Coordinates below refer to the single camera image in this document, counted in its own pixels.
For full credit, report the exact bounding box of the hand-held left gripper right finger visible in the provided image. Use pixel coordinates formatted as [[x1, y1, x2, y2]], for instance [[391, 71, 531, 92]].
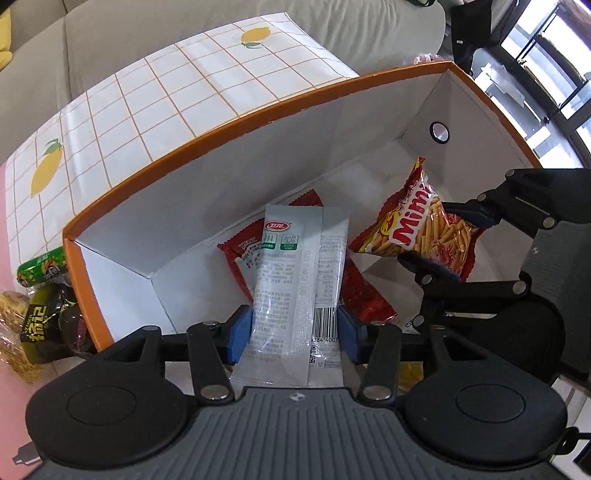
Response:
[[337, 306, 486, 401]]

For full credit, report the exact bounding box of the orange stick snack bag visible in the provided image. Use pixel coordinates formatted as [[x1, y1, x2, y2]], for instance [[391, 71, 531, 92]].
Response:
[[348, 157, 493, 283]]

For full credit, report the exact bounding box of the dark brown snack packet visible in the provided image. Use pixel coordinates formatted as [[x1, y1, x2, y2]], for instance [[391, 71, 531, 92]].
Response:
[[60, 308, 99, 357]]

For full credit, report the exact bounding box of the yellow pillow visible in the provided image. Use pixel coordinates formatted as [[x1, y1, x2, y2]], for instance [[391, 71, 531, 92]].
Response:
[[0, 9, 14, 71]]

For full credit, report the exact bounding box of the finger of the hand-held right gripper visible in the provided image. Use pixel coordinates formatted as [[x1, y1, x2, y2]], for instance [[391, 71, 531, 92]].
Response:
[[397, 253, 533, 332], [444, 168, 591, 230]]

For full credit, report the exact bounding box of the pink and white checked tablecloth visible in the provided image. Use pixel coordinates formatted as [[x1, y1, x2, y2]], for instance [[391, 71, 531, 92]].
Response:
[[0, 11, 362, 464]]

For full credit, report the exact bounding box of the beige sofa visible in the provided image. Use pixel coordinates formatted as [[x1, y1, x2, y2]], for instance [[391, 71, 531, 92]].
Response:
[[0, 0, 447, 117]]

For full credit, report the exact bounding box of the green sausage stick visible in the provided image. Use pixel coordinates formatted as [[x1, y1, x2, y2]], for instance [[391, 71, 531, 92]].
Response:
[[17, 246, 66, 287]]

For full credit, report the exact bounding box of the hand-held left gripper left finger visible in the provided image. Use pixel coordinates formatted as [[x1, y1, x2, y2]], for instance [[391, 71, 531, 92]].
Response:
[[98, 305, 253, 401]]

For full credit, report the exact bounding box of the black garment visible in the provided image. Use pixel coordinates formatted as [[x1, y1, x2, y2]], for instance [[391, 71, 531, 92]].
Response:
[[450, 0, 523, 62]]

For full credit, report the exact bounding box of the yellow snack packet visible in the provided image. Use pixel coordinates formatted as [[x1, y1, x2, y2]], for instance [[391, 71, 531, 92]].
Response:
[[0, 290, 45, 385]]

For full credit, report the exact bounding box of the orange cardboard box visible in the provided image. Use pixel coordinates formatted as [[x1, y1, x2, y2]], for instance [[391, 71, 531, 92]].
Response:
[[62, 62, 546, 352]]

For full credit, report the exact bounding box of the dark green snack packet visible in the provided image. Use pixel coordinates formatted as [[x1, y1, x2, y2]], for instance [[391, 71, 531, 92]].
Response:
[[20, 282, 82, 366]]

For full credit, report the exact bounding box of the red snack packet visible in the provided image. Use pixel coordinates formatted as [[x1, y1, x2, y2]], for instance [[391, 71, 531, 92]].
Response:
[[339, 262, 399, 325], [216, 190, 325, 308]]

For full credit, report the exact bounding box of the white snack packet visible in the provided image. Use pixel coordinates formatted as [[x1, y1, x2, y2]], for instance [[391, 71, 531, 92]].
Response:
[[229, 203, 352, 394]]

